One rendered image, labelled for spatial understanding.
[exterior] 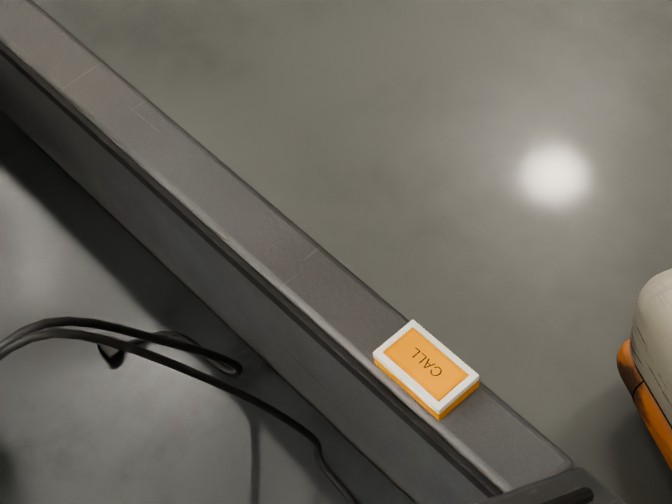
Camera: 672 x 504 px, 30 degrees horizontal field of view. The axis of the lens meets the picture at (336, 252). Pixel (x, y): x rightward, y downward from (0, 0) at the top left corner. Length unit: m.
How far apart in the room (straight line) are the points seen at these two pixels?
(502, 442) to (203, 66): 1.61
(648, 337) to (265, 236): 0.88
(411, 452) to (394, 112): 1.40
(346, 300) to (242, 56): 1.53
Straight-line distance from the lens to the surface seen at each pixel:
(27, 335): 0.64
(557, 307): 1.84
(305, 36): 2.22
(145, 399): 0.83
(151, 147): 0.79
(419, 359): 0.66
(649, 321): 1.54
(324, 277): 0.71
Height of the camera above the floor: 1.53
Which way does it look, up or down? 53 degrees down
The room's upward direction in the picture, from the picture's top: 9 degrees counter-clockwise
